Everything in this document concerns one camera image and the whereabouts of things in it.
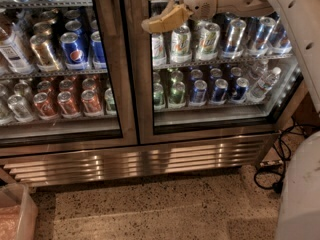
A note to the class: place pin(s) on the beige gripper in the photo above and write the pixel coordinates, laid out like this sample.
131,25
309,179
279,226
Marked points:
201,9

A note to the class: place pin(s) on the glass fridge door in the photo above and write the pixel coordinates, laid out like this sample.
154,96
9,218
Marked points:
154,73
53,18

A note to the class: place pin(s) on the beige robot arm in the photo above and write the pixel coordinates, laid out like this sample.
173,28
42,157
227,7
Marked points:
299,210

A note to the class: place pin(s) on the stainless fridge bottom grille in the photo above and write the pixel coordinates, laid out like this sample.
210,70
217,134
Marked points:
109,164

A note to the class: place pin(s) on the Mountain Dew can right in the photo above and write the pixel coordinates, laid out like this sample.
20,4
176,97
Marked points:
208,40

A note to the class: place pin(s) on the silver blue energy can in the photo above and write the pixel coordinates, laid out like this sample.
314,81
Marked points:
232,42

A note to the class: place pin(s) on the blue Pepsi can edge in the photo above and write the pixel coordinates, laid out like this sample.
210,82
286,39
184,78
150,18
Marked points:
98,52

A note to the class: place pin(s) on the green soda can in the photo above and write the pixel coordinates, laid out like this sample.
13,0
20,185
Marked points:
177,95

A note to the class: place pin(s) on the blue Pepsi can lower left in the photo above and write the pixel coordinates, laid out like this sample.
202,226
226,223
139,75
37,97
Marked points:
198,93

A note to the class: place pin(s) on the blue pepsi can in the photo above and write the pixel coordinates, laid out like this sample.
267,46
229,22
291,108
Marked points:
198,93
239,90
219,91
75,51

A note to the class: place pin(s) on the blue Pepsi can lower middle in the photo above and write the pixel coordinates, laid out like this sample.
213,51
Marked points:
219,91

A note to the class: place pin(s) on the blue Pepsi can lower right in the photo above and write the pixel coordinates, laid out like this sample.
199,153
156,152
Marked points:
239,90

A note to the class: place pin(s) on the blue Pepsi can front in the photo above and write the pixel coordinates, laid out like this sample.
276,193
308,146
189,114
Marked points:
75,51

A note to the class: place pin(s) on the clear water bottle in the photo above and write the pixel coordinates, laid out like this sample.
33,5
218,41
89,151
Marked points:
264,85

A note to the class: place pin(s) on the red soda can right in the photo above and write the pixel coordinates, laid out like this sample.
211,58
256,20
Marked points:
91,103

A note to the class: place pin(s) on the red soda can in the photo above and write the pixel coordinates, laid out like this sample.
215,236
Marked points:
68,104
45,106
91,103

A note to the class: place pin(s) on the gold soda can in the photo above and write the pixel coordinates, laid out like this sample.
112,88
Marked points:
45,53

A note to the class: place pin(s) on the red soda can middle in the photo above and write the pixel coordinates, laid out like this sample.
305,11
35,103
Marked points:
68,104

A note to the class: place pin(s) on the clear labelled bottle left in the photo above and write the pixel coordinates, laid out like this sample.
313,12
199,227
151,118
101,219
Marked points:
18,56

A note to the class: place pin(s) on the red soda can left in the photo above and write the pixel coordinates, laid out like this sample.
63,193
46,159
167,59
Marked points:
45,106

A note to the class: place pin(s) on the silver can lower left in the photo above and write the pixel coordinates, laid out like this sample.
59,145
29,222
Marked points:
21,108

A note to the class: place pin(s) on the clear plastic storage bin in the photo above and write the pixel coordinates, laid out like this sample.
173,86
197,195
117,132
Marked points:
18,213

